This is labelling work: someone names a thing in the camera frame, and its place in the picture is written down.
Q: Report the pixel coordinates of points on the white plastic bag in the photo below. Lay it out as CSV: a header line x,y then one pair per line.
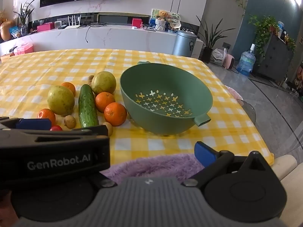
x,y
218,56

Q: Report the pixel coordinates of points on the green plant in glass vase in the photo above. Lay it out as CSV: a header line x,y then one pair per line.
x,y
23,28

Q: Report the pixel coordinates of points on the grey drawer cabinet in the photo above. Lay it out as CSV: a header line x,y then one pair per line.
x,y
274,59

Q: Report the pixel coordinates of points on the teddy bear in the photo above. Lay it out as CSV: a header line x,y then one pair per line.
x,y
162,14

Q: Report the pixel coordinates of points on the white router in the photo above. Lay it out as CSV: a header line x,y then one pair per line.
x,y
73,26

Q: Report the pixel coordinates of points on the orange tangerine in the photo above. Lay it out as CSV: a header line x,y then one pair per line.
x,y
46,116
69,88
115,114
104,101

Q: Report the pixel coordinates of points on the blue water bottle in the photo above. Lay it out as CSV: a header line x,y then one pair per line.
x,y
247,62

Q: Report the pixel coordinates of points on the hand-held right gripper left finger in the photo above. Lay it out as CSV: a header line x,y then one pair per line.
x,y
107,182

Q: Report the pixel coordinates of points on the purple fluffy cloth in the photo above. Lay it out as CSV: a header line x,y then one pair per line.
x,y
153,167

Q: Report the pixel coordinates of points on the pink storage box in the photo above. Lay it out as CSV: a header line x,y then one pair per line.
x,y
23,48

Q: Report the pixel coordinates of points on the white marble media cabinet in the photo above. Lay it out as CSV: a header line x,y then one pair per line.
x,y
118,36

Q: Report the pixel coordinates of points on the green cucumber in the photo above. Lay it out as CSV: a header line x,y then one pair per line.
x,y
87,106

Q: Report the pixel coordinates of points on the green colander bowl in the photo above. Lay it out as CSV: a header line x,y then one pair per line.
x,y
165,80

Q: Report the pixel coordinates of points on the grey round trash can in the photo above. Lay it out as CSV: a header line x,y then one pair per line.
x,y
184,43

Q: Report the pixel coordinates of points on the small pink heater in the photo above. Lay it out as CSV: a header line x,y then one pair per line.
x,y
229,62

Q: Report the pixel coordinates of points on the yellow-green pear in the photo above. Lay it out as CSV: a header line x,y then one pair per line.
x,y
103,82
61,100

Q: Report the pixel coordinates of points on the long-leaf plant in black pot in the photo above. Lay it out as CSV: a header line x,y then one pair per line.
x,y
208,52

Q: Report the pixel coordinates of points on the yellow checked tablecloth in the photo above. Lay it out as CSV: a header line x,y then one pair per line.
x,y
153,146

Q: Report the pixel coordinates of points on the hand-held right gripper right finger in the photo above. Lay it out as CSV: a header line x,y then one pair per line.
x,y
204,152

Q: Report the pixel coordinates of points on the red cherry tomato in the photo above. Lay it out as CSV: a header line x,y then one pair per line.
x,y
56,128

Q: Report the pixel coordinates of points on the red box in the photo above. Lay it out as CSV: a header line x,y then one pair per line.
x,y
136,22

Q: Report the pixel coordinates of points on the brown round vase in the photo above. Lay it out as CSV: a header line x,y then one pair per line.
x,y
6,30

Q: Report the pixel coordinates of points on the green pothos plant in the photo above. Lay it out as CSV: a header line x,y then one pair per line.
x,y
262,28

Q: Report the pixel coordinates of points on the beige chair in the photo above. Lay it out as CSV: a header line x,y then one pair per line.
x,y
284,165

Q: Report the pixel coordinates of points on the white ribbed pot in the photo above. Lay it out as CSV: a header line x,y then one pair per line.
x,y
161,25

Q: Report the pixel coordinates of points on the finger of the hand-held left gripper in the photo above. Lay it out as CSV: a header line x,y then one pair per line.
x,y
90,132
34,124

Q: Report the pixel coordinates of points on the pink flat box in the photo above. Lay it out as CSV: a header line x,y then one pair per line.
x,y
45,26

